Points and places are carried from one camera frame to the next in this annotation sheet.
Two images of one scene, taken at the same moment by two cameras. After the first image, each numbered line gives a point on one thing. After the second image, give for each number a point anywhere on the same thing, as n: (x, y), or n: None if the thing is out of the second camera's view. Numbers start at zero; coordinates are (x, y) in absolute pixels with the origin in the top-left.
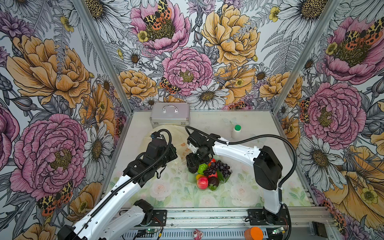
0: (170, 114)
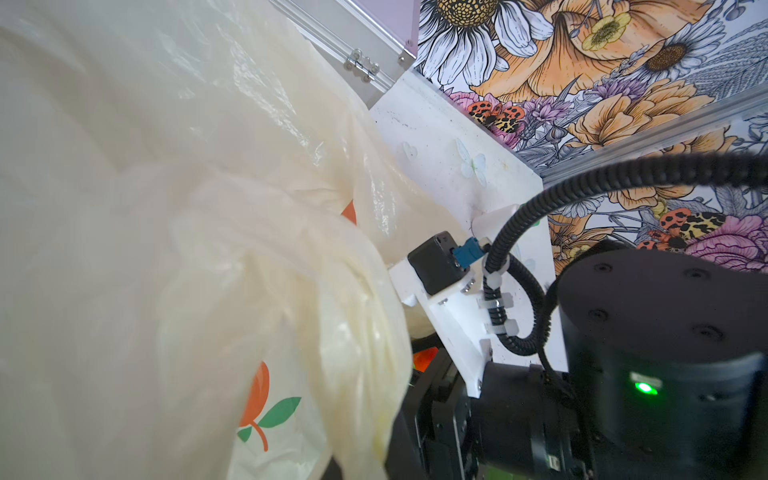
0: (371, 43)
